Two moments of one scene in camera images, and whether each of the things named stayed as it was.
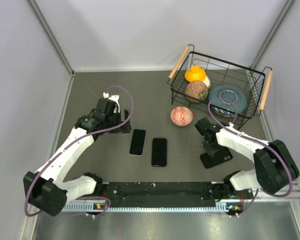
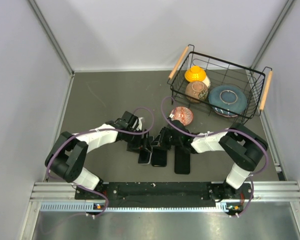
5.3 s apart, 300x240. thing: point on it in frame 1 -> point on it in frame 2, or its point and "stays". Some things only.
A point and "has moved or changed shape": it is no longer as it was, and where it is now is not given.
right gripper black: x=208 y=149 -> x=160 y=140
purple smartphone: x=159 y=152 stays
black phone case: x=159 y=152 stays
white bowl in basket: x=207 y=82 stays
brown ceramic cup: x=196 y=91 stays
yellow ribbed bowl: x=195 y=74 stays
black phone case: x=221 y=156 -> x=182 y=161
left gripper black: x=124 y=128 -> x=141 y=143
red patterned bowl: x=181 y=116 stays
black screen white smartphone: x=137 y=144 has moved or changed shape
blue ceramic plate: x=226 y=108 stays
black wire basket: x=217 y=88 stays
